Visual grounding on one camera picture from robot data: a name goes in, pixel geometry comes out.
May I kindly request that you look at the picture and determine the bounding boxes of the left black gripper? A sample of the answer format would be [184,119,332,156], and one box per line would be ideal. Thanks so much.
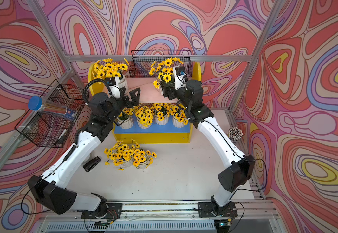
[103,86,139,126]

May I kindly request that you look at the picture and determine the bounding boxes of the shelf sunflower pot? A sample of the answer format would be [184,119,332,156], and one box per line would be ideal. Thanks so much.
[133,104,154,129]
[88,58,130,82]
[117,108,134,130]
[170,104,189,128]
[149,57,184,92]
[104,140,133,171]
[152,103,170,126]
[131,142,157,170]

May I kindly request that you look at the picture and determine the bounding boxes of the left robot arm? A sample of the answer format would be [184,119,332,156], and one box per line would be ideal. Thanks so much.
[27,88,140,219]

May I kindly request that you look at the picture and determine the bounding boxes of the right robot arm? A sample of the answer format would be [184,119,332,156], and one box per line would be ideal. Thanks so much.
[161,80,255,218]

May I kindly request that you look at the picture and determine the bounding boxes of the yellow wooden shelf unit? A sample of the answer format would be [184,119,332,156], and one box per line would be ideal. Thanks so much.
[86,78,193,144]

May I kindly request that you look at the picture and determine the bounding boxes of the black stapler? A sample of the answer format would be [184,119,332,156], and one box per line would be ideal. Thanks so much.
[83,156,101,172]

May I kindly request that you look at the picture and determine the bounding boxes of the clear cup of pencils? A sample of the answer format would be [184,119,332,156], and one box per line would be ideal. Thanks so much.
[227,127,243,142]

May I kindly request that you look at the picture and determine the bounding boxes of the black marker in basket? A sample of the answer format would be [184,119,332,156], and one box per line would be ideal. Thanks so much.
[54,129,67,146]

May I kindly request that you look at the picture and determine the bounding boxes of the clear tube blue cap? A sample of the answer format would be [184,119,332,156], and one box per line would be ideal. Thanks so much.
[28,96,77,120]

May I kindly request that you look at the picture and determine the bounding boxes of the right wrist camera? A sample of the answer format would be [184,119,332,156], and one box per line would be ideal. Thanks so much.
[173,66,186,90]

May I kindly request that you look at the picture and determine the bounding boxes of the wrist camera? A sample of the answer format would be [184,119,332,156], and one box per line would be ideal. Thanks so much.
[173,66,186,90]
[106,75,128,99]

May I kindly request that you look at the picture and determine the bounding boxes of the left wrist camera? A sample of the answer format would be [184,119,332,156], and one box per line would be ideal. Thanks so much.
[106,75,128,99]

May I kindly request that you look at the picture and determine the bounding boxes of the black wire basket back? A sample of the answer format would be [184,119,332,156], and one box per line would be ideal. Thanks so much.
[129,49,192,78]

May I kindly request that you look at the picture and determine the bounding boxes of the black wire basket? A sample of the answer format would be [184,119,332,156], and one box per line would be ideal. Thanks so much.
[15,81,85,148]
[129,49,192,78]

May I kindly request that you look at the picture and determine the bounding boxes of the black wire basket left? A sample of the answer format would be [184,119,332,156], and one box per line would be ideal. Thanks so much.
[15,81,85,148]

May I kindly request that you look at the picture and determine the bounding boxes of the metal base rail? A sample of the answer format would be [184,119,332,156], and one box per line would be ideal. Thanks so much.
[35,200,286,233]

